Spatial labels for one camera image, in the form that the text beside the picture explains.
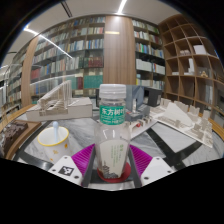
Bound white city block model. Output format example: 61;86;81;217
129;99;214;148

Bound ceiling light strip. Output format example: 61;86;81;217
116;0;129;15

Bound dark grey building model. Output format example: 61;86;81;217
124;84;163;123

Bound flat round red coaster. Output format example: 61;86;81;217
96;161;132;184

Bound wooden cubby shelf unit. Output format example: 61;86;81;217
158;13;224;118

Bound clear bottle with green label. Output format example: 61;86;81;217
94;83;132;179

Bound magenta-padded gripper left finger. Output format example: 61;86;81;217
48;143;98;188

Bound brown building model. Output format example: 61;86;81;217
0;119;30;158

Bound white slatted building model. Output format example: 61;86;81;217
25;79;94;122

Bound narrow book-filled shelf unit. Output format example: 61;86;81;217
132;19;167;91

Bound wide book-filled shelf unit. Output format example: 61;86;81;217
0;16;106;111

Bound pale blue spoon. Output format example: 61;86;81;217
52;120;61;145

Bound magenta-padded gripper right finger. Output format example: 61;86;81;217
128;143;174;188

